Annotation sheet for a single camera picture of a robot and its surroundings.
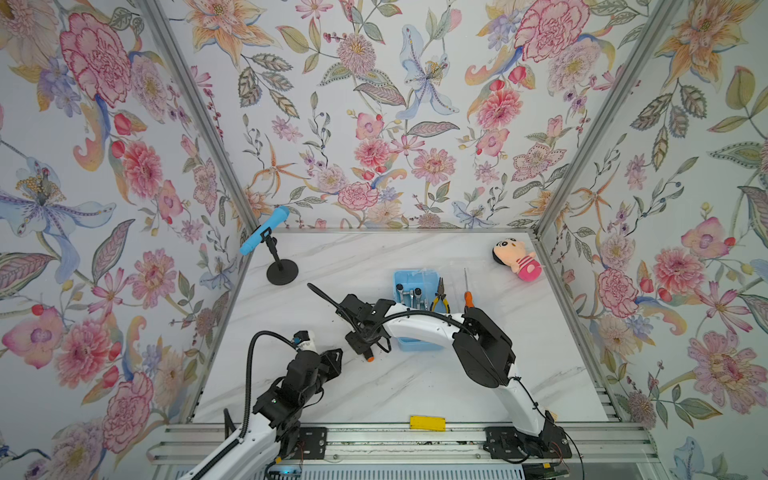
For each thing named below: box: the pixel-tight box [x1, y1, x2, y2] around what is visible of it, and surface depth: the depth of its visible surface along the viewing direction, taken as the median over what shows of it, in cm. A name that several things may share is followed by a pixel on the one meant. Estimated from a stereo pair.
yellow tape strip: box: [409, 415, 447, 432], surface depth 78 cm
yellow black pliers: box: [430, 277, 451, 314], surface depth 95 cm
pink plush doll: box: [492, 238, 543, 282], surface depth 108 cm
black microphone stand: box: [260, 227, 299, 285], surface depth 109 cm
